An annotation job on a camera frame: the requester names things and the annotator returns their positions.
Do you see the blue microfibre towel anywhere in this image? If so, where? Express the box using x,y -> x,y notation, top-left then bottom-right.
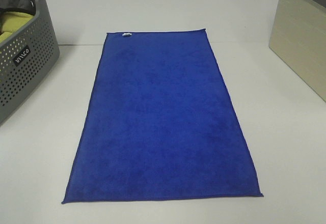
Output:
63,29 -> 262,203

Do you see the grey perforated laundry basket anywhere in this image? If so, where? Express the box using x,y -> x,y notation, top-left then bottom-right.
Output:
1,0 -> 60,123

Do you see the beige storage box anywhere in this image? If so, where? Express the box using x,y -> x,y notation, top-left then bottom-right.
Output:
269,0 -> 325,99

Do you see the yellow-green towel in basket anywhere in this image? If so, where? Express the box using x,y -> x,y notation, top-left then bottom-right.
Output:
1,12 -> 34,42

